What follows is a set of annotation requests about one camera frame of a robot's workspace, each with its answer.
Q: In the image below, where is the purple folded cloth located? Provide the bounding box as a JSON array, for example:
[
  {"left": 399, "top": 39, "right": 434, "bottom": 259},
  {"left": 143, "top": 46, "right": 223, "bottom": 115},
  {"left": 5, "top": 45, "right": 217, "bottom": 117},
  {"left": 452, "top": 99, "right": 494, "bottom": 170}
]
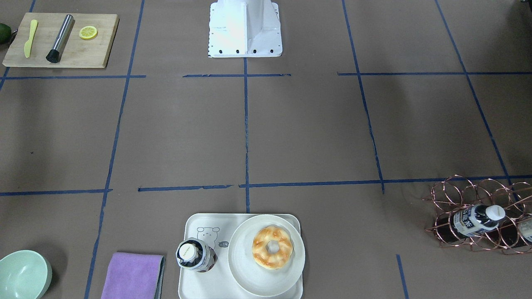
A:
[{"left": 101, "top": 252, "right": 165, "bottom": 299}]

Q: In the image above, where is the mint green bowl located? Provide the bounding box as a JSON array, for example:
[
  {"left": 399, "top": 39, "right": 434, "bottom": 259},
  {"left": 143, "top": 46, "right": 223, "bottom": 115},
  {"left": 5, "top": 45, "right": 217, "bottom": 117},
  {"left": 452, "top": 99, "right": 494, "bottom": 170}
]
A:
[{"left": 0, "top": 250, "right": 52, "bottom": 299}]

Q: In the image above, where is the lemon slice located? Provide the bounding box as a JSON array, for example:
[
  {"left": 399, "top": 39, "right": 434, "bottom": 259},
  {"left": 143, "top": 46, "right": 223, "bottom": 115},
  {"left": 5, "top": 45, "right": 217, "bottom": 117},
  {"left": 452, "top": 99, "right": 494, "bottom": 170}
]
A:
[{"left": 79, "top": 25, "right": 98, "bottom": 40}]

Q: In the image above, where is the glazed donut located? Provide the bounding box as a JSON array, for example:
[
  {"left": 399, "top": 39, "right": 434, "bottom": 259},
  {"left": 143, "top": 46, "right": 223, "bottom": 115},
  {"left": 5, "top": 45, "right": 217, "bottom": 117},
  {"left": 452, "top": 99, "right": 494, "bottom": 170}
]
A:
[{"left": 251, "top": 226, "right": 294, "bottom": 270}]

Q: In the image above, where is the steel muddler black tip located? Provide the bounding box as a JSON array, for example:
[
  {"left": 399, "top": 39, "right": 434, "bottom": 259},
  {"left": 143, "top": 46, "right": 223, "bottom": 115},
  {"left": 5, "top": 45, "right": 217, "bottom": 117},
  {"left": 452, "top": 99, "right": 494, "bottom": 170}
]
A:
[{"left": 46, "top": 15, "right": 75, "bottom": 63}]

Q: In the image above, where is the tea bottle in rack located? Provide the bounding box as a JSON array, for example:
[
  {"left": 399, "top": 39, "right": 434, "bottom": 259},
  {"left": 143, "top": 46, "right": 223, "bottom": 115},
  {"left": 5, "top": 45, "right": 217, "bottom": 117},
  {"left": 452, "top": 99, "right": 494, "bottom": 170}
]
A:
[
  {"left": 434, "top": 204, "right": 506, "bottom": 245},
  {"left": 517, "top": 217, "right": 532, "bottom": 245}
]

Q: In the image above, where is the green lime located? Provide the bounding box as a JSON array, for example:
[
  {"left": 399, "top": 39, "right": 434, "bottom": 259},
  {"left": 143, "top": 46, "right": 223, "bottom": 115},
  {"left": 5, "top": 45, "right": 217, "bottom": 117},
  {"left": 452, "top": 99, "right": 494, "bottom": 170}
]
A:
[{"left": 0, "top": 23, "right": 12, "bottom": 45}]

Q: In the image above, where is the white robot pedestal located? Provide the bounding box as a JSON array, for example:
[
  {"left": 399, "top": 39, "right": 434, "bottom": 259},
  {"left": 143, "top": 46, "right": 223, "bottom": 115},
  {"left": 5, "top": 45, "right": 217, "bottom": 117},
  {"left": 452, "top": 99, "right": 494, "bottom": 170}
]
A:
[{"left": 208, "top": 0, "right": 283, "bottom": 58}]

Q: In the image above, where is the beige rectangular tray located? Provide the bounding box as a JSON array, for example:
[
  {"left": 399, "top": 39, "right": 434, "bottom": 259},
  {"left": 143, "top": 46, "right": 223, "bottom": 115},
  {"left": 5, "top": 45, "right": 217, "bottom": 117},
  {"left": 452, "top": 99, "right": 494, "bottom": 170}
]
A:
[{"left": 178, "top": 213, "right": 303, "bottom": 299}]

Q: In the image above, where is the wooden cutting board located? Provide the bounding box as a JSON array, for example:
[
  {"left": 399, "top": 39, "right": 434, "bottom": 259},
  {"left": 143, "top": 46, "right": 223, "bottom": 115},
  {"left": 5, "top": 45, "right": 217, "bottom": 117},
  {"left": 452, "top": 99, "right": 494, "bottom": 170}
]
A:
[{"left": 2, "top": 12, "right": 119, "bottom": 69}]

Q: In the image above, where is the cream round plate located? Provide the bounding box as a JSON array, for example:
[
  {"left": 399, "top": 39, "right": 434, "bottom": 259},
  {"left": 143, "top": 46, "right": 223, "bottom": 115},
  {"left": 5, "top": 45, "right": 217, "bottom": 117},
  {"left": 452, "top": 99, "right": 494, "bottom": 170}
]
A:
[{"left": 228, "top": 214, "right": 305, "bottom": 297}]

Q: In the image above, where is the copper wire bottle rack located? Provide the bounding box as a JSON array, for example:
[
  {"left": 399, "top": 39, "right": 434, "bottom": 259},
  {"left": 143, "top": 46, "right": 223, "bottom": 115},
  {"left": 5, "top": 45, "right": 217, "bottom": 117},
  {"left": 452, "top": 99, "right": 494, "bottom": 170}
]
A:
[{"left": 423, "top": 175, "right": 532, "bottom": 254}]

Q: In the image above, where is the yellow plastic knife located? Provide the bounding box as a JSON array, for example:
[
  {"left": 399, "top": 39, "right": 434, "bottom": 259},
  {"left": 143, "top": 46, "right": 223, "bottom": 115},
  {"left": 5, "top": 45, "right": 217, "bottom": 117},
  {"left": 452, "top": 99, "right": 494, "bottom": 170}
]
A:
[{"left": 23, "top": 19, "right": 38, "bottom": 58}]

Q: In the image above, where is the tea bottle white cap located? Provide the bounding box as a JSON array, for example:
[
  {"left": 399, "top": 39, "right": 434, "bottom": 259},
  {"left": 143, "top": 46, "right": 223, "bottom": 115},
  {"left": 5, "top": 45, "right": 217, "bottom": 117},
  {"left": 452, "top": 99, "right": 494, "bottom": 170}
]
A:
[{"left": 175, "top": 237, "right": 218, "bottom": 273}]

